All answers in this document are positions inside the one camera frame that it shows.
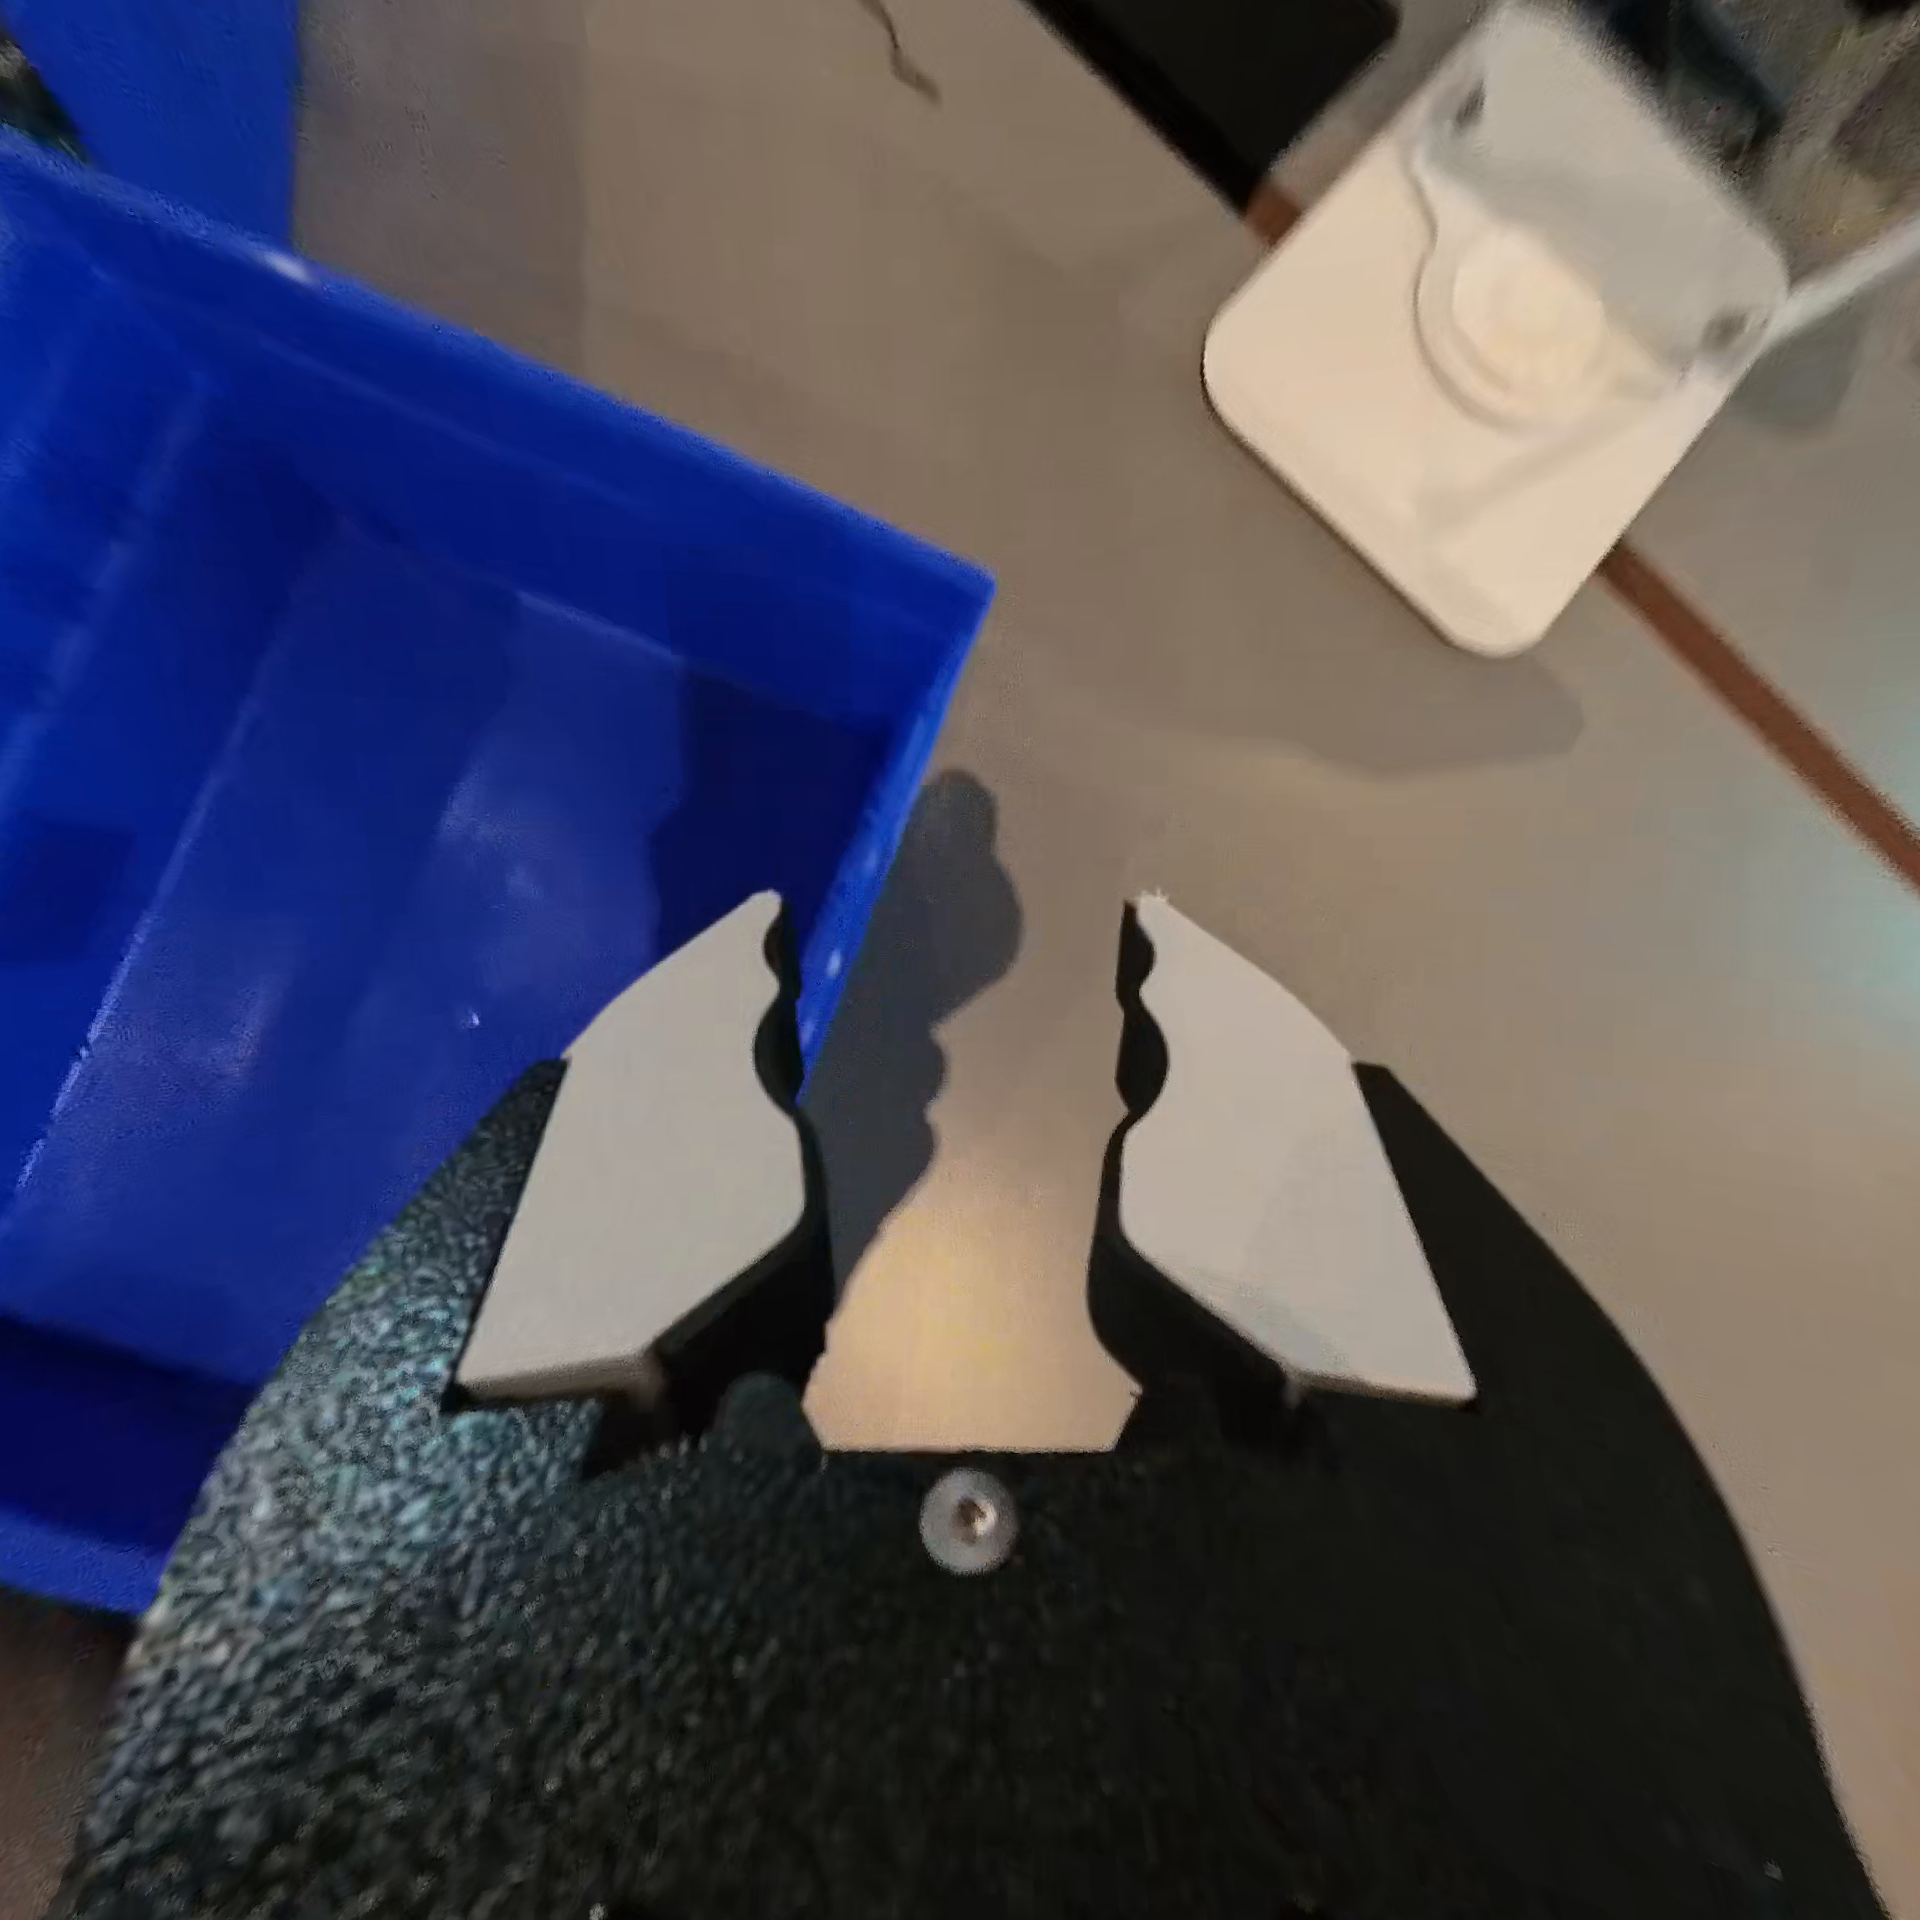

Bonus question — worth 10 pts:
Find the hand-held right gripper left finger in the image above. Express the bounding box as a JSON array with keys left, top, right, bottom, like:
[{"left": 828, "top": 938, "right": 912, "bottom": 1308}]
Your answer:
[{"left": 454, "top": 888, "right": 837, "bottom": 1455}]

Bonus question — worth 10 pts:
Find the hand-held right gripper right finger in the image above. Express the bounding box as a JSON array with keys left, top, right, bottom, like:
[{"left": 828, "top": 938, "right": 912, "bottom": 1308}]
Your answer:
[{"left": 1086, "top": 892, "right": 1480, "bottom": 1422}]

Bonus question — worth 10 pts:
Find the white square stand base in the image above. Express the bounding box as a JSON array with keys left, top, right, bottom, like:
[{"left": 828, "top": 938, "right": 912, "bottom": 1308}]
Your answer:
[{"left": 1200, "top": 0, "right": 1800, "bottom": 662}]

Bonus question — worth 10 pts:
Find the black wire scrap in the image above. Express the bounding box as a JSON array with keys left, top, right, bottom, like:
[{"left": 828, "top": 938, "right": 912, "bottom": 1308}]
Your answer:
[{"left": 858, "top": 0, "right": 948, "bottom": 109}]

